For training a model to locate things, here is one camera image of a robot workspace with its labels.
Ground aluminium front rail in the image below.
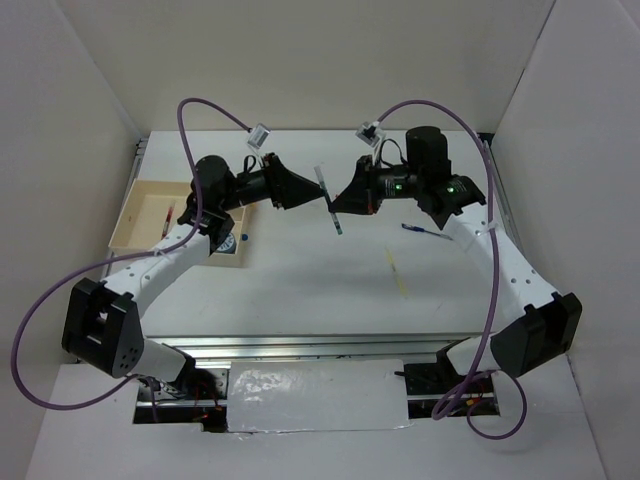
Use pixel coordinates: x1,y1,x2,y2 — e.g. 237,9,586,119
153,333,468,363

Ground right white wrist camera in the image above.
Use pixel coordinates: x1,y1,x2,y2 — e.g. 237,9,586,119
355,121,386,149

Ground green gel pen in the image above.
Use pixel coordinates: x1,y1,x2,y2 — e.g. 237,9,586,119
314,165,343,236

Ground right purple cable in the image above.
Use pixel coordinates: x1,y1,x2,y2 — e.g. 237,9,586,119
377,98,527,441

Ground purple cable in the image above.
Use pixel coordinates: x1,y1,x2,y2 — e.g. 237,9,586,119
377,98,527,441
10,98,251,412

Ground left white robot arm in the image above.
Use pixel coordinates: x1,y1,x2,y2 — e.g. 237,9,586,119
61,154,323,399

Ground white cover plate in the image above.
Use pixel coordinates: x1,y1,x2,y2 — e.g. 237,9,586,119
227,359,410,433

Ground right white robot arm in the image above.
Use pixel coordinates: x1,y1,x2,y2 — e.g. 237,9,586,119
330,126,582,392

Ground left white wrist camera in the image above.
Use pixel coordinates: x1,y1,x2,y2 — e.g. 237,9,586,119
246,123,271,150

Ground red gel pen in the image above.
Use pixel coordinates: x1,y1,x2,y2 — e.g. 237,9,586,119
161,201,175,239

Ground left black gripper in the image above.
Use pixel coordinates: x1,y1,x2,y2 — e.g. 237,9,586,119
219,152,324,212

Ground beige wooden organizer tray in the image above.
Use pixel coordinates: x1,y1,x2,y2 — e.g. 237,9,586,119
109,179,255,267

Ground yellow gel pen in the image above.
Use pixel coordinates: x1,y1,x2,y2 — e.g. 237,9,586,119
385,247,408,298

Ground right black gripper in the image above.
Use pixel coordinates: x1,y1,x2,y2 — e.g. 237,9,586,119
329,154,424,214

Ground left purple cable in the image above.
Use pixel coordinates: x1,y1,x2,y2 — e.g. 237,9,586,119
10,98,251,412

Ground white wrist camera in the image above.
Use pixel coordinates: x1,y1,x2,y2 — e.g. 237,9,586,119
355,121,386,149
246,123,271,150

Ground blue ballpoint pen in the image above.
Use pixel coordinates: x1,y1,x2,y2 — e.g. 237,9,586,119
401,223,453,241

